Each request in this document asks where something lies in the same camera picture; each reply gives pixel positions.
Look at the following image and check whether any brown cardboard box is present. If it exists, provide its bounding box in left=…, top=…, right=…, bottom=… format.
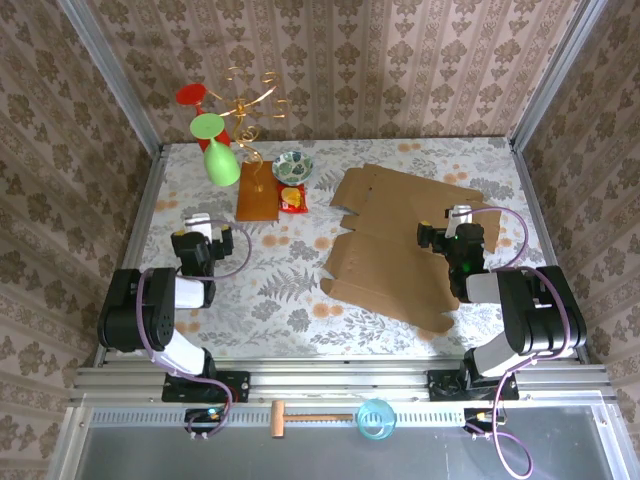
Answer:
left=319, top=163, right=502, bottom=335

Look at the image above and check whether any small black connector box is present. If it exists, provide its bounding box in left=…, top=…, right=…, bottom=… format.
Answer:
left=463, top=407, right=501, bottom=424
left=184, top=407, right=226, bottom=422

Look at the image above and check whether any brown wooden base board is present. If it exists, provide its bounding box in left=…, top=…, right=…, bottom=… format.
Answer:
left=235, top=160, right=280, bottom=222

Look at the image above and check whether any green plastic wine glass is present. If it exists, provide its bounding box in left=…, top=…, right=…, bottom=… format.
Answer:
left=189, top=112, right=242, bottom=188

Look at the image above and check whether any red snack packet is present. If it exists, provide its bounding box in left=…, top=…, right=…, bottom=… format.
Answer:
left=277, top=182, right=309, bottom=215

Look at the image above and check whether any leaf pattern ceramic bowl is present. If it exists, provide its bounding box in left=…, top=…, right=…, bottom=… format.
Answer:
left=271, top=150, right=315, bottom=187

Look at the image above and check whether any floral table cover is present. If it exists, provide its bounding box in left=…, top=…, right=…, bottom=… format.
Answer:
left=117, top=137, right=576, bottom=359

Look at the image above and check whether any red plastic wine glass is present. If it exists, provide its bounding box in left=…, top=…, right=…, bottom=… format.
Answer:
left=175, top=83, right=232, bottom=154

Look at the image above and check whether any wooden mallet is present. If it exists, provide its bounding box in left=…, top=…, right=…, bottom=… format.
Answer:
left=270, top=400, right=354, bottom=439

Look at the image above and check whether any blue glass cup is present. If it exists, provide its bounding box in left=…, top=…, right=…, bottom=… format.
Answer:
left=356, top=398, right=397, bottom=443

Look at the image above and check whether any grey metal shelf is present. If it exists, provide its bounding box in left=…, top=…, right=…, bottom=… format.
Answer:
left=47, top=404, right=640, bottom=480

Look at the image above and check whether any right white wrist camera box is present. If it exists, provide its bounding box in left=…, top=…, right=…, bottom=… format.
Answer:
left=446, top=203, right=474, bottom=237

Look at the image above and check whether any aluminium side rail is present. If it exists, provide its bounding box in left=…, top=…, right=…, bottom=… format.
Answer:
left=508, top=138, right=591, bottom=364
left=93, top=144, right=167, bottom=369

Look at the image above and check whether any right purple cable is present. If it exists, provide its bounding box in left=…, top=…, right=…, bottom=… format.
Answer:
left=452, top=206, right=575, bottom=477

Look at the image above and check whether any gold wire glass rack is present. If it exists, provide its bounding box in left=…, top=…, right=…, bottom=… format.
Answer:
left=205, top=66, right=293, bottom=194

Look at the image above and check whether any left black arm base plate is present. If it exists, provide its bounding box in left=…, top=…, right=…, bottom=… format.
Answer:
left=161, top=369, right=251, bottom=404

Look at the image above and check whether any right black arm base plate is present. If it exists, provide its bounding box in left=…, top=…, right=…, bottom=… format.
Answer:
left=427, top=368, right=520, bottom=401

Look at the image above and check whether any aluminium front rail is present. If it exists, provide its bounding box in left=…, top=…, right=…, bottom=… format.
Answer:
left=69, top=357, right=619, bottom=405

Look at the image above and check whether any slotted grey cable duct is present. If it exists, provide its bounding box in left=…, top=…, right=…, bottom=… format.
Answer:
left=82, top=408, right=606, bottom=427

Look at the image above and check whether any aluminium frame post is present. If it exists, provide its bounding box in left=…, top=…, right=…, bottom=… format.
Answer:
left=57, top=0, right=164, bottom=154
left=509, top=0, right=609, bottom=151

